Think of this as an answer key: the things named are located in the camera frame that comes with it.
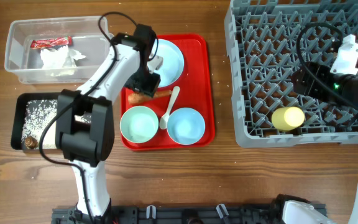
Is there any red serving tray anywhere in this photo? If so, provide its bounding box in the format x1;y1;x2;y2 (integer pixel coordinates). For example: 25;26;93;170
120;34;215;151

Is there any yellow plastic cup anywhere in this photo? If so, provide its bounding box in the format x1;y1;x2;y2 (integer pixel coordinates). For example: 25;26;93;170
272;106;305;131

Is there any light blue bowl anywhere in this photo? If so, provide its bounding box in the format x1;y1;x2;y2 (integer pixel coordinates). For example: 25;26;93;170
167;108;206;146

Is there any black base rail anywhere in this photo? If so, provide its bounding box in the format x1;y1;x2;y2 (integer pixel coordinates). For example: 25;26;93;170
50;194;328;224

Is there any light blue plate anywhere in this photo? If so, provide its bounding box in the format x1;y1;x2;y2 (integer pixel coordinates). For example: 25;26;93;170
147;39;185;88

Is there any white tissue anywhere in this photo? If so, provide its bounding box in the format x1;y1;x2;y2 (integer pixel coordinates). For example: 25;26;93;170
40;46;86;77

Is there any grey dishwasher rack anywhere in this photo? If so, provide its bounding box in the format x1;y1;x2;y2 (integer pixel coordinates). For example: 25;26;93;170
224;1;358;147

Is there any orange carrot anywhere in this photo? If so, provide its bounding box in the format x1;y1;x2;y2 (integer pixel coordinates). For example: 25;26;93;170
127;90;172;105

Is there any green bowl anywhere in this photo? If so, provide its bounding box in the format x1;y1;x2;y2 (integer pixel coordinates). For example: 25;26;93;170
120;106;158;144

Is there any white plastic spoon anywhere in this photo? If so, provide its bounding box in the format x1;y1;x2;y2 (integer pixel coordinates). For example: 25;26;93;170
159;86;180;129

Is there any white rice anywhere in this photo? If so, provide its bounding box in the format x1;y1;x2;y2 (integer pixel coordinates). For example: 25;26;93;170
21;100;91;149

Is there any red snack wrapper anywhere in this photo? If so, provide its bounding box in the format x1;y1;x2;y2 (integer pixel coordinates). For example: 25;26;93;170
30;36;73;49

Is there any clear plastic bin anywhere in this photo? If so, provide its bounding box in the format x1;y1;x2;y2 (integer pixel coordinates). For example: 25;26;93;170
4;16;110;84

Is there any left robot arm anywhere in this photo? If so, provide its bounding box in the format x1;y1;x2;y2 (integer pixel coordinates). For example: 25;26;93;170
53;24;162;223

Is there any black plastic tray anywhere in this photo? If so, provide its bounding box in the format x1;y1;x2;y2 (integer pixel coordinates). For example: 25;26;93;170
10;91;103;151

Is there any brown food scrap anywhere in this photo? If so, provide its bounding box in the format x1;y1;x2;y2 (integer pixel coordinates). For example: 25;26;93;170
24;136;39;149

